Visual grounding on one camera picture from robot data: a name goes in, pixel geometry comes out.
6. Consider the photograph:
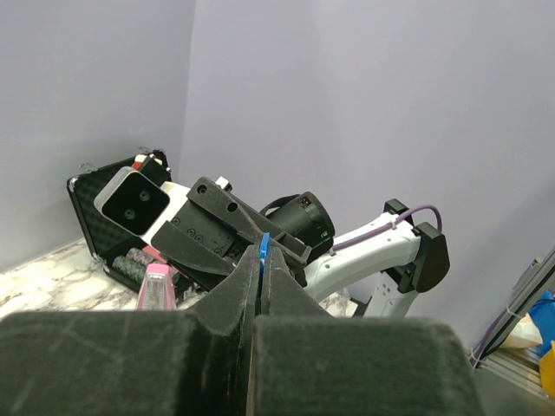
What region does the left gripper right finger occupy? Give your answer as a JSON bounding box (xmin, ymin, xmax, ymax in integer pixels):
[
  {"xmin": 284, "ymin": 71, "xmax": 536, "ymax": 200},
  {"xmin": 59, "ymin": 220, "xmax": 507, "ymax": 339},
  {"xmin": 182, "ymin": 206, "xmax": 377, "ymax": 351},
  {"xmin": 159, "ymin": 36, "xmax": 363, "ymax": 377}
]
[{"xmin": 253, "ymin": 248, "xmax": 483, "ymax": 415}]

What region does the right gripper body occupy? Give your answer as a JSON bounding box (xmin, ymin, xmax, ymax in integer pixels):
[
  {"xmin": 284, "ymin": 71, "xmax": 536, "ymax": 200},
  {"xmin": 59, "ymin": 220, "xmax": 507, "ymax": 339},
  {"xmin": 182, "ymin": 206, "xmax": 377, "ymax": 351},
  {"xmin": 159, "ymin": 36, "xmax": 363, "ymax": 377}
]
[{"xmin": 170, "ymin": 195, "xmax": 310, "ymax": 269}]

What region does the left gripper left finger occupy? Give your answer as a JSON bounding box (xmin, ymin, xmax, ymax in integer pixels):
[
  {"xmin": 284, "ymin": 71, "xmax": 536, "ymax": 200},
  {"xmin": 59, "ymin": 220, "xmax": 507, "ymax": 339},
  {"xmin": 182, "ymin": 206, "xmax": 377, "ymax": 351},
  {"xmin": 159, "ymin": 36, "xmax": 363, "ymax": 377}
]
[{"xmin": 1, "ymin": 247, "xmax": 260, "ymax": 415}]

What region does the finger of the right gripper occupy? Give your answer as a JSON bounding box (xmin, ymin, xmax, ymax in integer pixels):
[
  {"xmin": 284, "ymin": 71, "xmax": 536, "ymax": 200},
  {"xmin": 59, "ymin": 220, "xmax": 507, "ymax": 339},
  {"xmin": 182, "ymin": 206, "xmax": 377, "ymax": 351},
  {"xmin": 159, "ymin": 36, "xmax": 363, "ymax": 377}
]
[
  {"xmin": 151, "ymin": 221, "xmax": 235, "ymax": 277},
  {"xmin": 187, "ymin": 176, "xmax": 264, "ymax": 243}
]

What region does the blue key tag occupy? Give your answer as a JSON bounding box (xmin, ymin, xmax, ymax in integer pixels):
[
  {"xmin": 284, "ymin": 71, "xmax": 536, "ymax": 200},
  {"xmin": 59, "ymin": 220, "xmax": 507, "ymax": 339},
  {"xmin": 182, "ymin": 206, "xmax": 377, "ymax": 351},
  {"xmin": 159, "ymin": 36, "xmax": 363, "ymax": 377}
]
[{"xmin": 259, "ymin": 232, "xmax": 271, "ymax": 274}]

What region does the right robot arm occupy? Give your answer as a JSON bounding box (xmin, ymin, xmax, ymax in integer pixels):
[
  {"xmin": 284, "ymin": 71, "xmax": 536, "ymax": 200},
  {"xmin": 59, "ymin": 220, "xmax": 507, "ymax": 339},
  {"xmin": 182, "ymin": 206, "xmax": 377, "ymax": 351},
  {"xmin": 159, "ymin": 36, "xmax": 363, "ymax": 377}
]
[{"xmin": 144, "ymin": 178, "xmax": 450, "ymax": 317}]

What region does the black poker chip case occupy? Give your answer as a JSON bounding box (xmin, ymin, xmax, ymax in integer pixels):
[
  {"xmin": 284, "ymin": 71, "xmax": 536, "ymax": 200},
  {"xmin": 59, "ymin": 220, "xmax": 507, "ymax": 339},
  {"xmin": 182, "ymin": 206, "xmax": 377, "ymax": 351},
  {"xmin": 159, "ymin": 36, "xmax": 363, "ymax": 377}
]
[{"xmin": 66, "ymin": 149, "xmax": 171, "ymax": 292}]

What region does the pink metronome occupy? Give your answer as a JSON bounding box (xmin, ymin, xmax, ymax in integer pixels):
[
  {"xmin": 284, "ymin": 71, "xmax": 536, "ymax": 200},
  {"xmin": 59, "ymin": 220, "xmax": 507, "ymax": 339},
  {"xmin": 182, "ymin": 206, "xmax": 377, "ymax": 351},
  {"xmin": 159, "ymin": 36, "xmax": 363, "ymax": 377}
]
[{"xmin": 135, "ymin": 263, "xmax": 176, "ymax": 310}]

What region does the yellow storage bin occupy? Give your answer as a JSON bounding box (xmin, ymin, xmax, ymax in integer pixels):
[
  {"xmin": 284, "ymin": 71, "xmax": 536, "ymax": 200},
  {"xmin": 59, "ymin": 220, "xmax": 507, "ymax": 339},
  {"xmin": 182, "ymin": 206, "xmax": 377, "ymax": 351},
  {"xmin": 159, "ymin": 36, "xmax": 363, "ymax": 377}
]
[{"xmin": 539, "ymin": 341, "xmax": 555, "ymax": 398}]

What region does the blue storage bin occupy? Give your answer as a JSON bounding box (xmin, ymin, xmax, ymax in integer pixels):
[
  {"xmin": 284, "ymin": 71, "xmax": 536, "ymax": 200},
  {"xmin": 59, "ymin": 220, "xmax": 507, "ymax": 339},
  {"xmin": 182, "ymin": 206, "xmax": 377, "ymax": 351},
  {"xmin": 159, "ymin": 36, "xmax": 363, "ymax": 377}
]
[{"xmin": 528, "ymin": 290, "xmax": 555, "ymax": 356}]

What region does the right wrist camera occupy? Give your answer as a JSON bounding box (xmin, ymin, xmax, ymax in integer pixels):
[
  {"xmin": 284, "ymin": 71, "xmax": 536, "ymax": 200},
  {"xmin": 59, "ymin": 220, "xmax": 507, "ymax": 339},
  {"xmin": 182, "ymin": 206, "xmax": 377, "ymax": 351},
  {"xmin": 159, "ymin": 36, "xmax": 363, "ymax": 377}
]
[{"xmin": 94, "ymin": 153, "xmax": 190, "ymax": 244}]

